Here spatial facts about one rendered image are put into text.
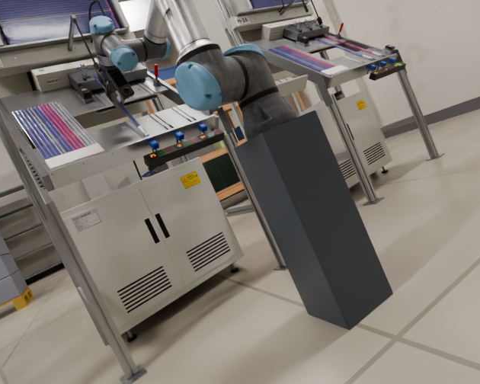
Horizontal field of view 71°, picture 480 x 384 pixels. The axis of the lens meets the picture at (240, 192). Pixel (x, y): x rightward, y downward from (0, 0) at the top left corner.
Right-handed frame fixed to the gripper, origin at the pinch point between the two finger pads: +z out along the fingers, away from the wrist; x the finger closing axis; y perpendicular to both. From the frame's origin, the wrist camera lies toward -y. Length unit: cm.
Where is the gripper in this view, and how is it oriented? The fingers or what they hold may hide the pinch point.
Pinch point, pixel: (120, 104)
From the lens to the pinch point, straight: 150.7
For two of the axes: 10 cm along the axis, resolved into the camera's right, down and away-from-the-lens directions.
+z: -1.5, 5.2, 8.4
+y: -6.8, -6.8, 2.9
